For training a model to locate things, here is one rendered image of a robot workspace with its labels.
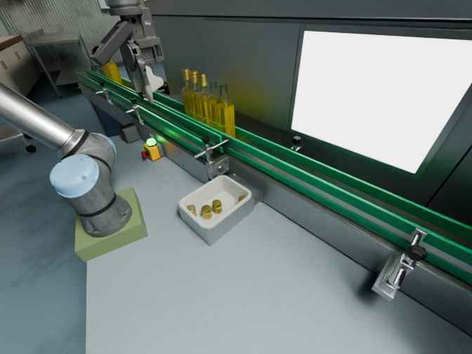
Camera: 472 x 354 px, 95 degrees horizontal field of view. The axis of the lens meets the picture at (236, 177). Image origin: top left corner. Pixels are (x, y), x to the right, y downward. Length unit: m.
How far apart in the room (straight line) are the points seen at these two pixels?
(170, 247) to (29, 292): 1.36
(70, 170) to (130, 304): 0.40
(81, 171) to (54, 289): 1.32
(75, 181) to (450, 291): 0.94
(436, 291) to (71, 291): 1.80
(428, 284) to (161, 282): 0.70
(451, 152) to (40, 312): 2.04
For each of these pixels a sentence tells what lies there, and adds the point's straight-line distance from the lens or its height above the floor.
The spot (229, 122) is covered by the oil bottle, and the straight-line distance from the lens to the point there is 0.89.
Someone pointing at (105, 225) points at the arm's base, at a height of 0.86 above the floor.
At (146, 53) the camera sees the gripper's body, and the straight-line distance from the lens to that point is 0.67.
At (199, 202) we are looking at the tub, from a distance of 0.85.
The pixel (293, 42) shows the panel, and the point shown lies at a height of 1.27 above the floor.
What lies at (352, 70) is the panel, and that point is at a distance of 0.72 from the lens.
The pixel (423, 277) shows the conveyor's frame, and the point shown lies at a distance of 0.73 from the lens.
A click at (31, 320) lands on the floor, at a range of 1.91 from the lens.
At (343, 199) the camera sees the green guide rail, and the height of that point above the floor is 0.94.
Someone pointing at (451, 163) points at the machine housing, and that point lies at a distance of 0.77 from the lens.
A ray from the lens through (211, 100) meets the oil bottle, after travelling 0.91.
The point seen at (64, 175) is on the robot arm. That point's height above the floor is 1.04.
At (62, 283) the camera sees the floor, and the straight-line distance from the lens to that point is 1.94.
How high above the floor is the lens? 1.39
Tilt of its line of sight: 40 degrees down
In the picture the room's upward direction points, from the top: 3 degrees counter-clockwise
